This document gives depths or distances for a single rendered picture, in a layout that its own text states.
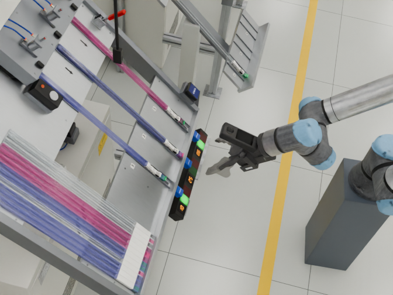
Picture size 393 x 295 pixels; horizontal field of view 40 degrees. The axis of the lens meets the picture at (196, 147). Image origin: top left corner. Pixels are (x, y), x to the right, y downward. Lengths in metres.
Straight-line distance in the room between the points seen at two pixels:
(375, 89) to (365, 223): 0.66
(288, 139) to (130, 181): 0.45
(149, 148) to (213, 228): 0.87
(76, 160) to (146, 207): 0.37
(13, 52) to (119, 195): 0.46
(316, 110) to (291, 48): 1.58
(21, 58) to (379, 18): 2.61
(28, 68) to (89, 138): 0.58
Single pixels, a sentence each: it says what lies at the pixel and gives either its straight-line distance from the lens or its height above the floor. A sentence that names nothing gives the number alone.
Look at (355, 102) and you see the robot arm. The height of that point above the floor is 1.00.
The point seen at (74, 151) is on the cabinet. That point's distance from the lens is 1.81.
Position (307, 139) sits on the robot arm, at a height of 1.00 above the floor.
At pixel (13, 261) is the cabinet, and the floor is 0.62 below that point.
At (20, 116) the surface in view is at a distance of 1.34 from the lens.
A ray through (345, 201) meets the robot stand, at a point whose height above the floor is 0.54.
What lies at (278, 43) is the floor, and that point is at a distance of 3.16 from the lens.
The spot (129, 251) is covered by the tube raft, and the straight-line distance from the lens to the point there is 1.45.
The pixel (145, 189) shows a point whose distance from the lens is 1.54.
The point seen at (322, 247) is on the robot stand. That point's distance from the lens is 2.24.
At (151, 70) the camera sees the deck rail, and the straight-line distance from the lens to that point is 1.70.
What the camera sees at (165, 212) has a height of 0.73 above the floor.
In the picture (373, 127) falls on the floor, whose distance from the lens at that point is 2.91.
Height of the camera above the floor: 2.10
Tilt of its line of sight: 54 degrees down
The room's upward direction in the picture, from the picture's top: 9 degrees clockwise
